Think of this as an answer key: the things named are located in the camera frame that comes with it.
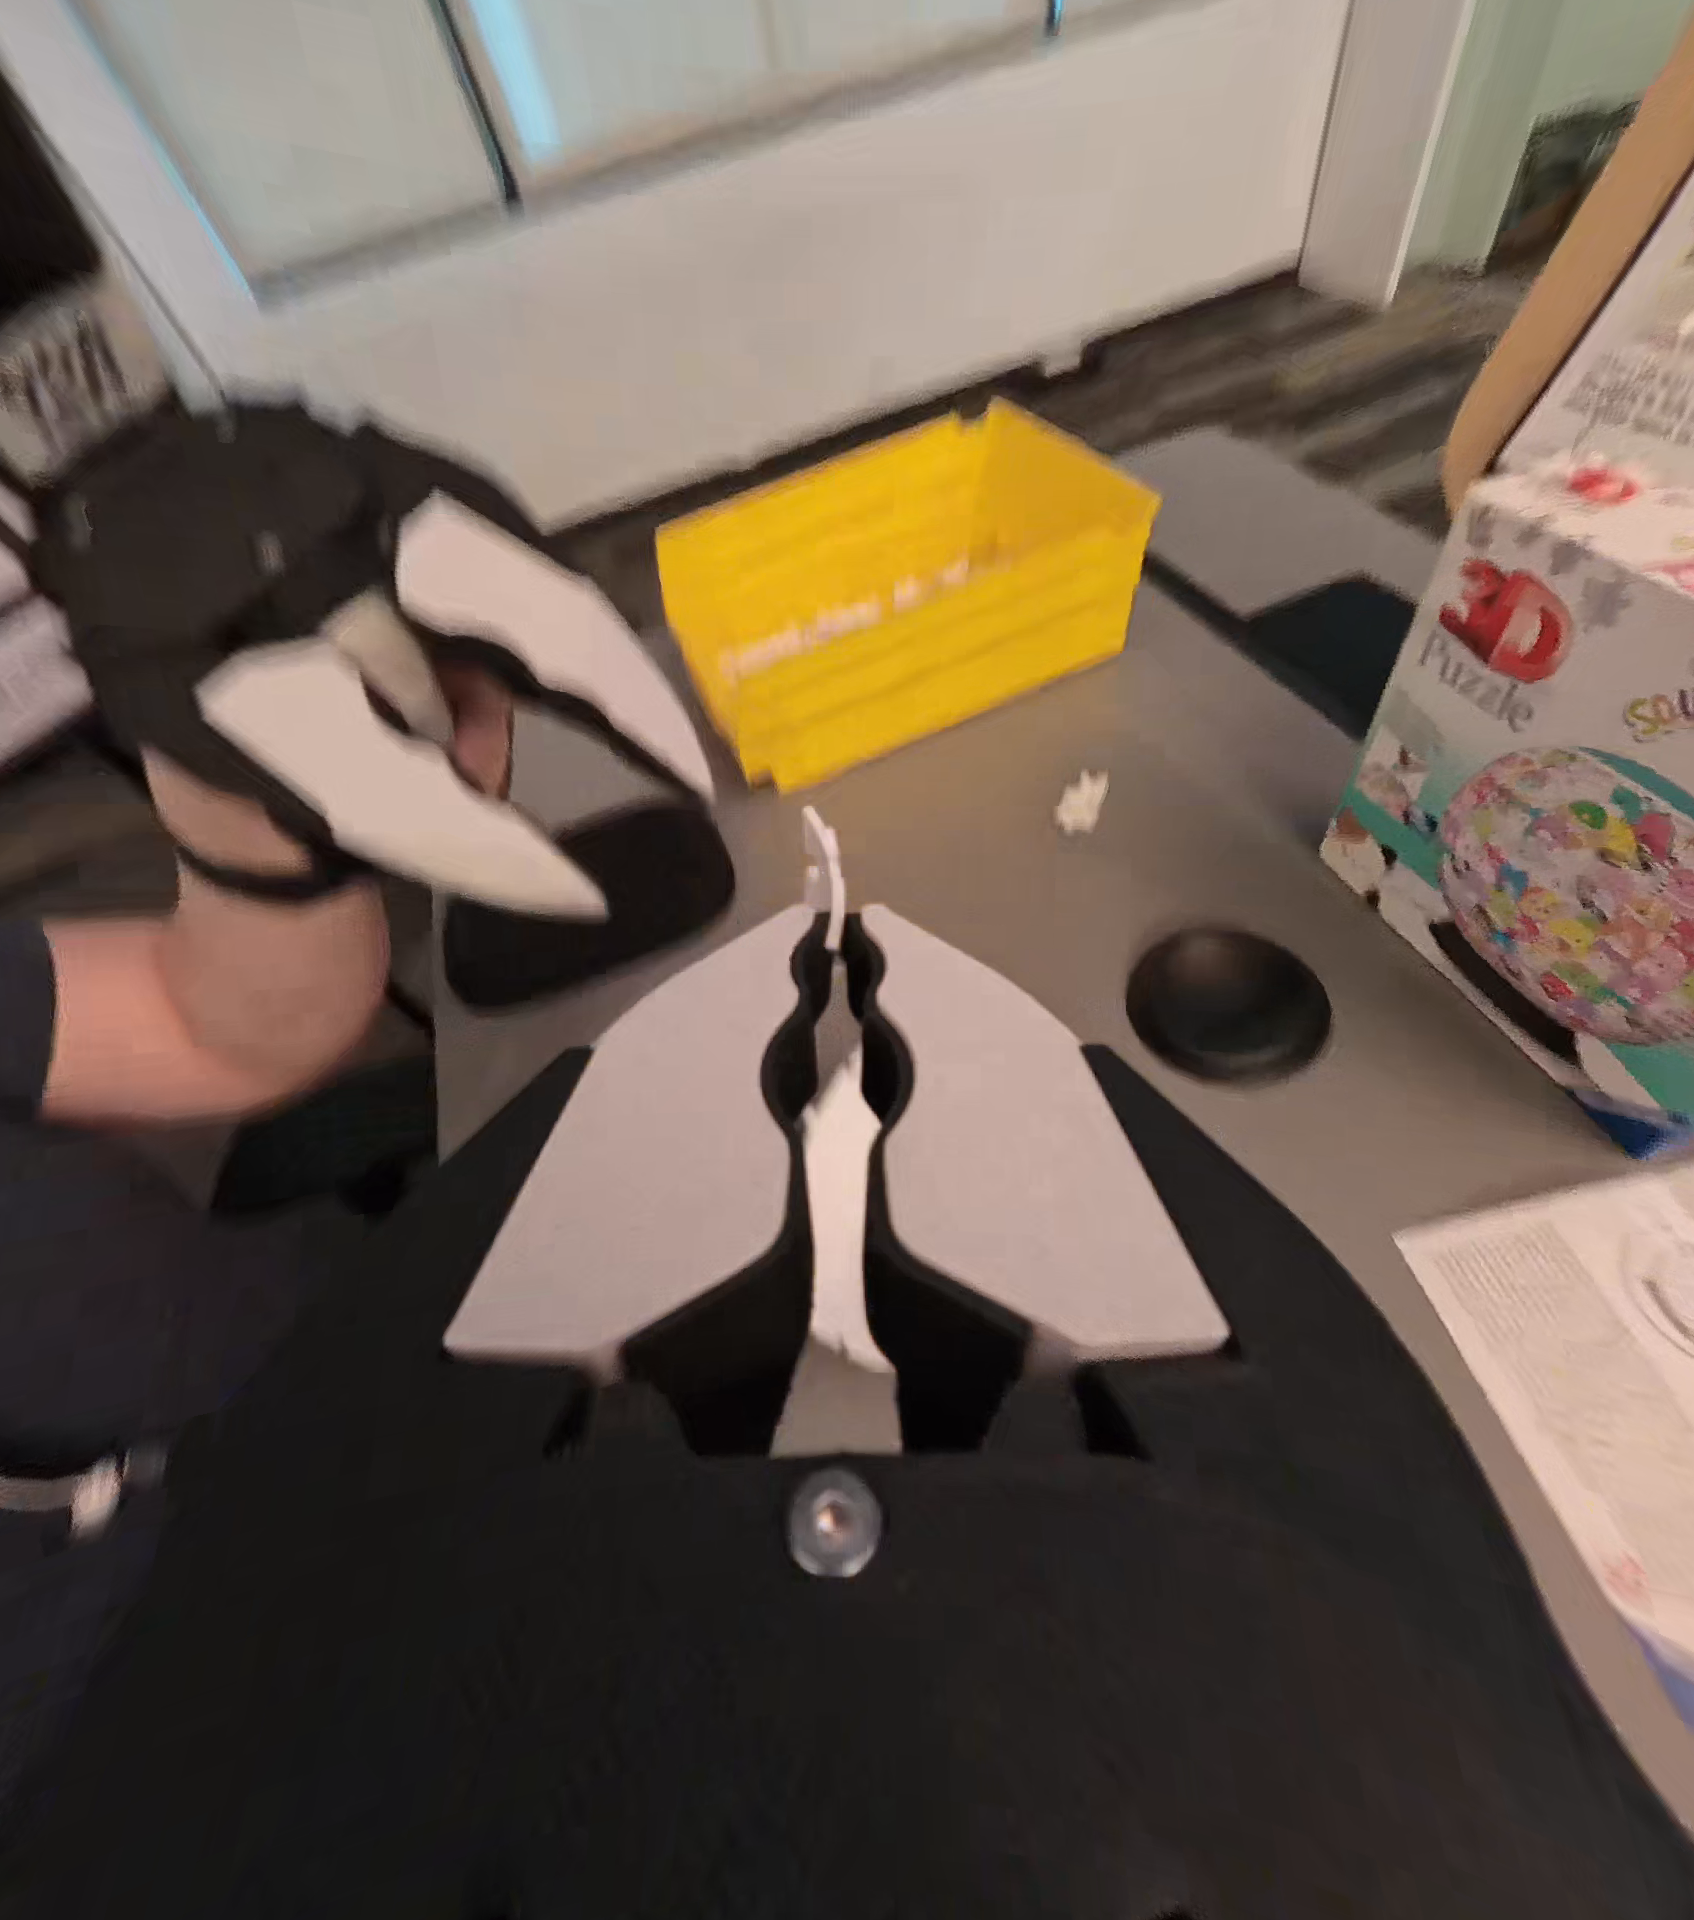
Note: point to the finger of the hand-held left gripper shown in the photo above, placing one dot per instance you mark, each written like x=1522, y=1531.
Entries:
x=532, y=617
x=382, y=767

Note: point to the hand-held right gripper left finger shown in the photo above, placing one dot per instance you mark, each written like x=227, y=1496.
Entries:
x=638, y=1200

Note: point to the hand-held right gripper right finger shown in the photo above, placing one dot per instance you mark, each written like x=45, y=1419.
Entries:
x=1042, y=1200

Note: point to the white puzzle piece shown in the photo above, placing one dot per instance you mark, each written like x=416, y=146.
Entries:
x=843, y=1200

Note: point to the person's left forearm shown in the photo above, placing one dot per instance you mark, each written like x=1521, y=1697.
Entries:
x=232, y=990

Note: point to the black round ball stand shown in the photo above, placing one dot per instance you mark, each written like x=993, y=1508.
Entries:
x=1228, y=1006

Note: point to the scattered loose puzzle pieces group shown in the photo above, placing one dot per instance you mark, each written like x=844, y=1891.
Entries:
x=1082, y=802

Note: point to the colourful puzzle box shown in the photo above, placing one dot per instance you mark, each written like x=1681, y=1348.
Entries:
x=1599, y=781

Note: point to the person's left hand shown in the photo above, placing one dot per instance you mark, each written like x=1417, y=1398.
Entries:
x=472, y=736

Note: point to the black chair armrest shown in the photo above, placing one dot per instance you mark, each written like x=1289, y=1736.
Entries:
x=592, y=901

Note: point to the yellow storage bin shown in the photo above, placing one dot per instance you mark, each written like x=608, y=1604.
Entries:
x=908, y=586

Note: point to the large window with blinds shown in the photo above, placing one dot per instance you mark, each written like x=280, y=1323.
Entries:
x=698, y=120

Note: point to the white instruction leaflet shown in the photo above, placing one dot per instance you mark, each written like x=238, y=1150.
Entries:
x=1659, y=1410

